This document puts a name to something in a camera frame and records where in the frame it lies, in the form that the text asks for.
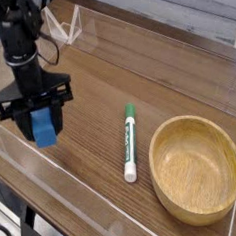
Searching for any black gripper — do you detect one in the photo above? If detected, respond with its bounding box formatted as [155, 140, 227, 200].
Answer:
[0, 70, 73, 142]

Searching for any blue block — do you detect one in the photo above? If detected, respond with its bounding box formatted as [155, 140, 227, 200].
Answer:
[30, 108, 57, 148]

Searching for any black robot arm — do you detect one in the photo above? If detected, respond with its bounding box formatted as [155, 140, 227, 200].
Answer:
[0, 0, 73, 148]

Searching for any brown wooden bowl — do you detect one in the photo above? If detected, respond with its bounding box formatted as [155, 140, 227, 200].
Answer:
[148, 115, 236, 226]

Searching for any green white marker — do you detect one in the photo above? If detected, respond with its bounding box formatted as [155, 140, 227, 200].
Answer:
[124, 103, 138, 183]

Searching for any clear acrylic front wall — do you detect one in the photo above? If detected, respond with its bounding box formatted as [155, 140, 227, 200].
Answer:
[0, 125, 160, 236]

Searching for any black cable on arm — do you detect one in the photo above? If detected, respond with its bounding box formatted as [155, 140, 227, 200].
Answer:
[36, 29, 62, 68]

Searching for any clear acrylic corner bracket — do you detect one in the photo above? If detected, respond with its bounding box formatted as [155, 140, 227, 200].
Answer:
[42, 5, 82, 45]

